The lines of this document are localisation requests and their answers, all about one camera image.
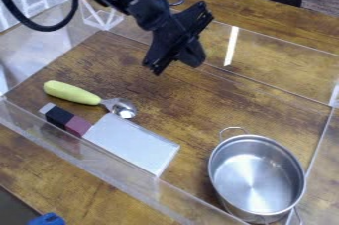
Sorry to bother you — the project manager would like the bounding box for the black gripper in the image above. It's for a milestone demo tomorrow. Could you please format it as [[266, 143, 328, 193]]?
[[128, 0, 214, 75]]

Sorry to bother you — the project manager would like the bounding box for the spoon with yellow-green handle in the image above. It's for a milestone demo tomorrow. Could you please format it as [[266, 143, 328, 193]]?
[[43, 80, 136, 119]]

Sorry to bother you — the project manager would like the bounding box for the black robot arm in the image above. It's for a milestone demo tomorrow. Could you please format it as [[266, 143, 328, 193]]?
[[95, 0, 214, 74]]

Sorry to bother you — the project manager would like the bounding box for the toy cleaver knife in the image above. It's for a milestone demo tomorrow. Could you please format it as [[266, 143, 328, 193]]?
[[39, 103, 180, 176]]

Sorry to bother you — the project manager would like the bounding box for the stainless steel pot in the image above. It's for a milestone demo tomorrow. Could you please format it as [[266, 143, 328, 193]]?
[[208, 127, 306, 225]]

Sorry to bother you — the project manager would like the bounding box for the blue object at bottom edge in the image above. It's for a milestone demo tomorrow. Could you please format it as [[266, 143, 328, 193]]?
[[27, 213, 67, 225]]

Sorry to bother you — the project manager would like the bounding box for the black cable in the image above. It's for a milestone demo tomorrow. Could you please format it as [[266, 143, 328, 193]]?
[[0, 0, 83, 33]]

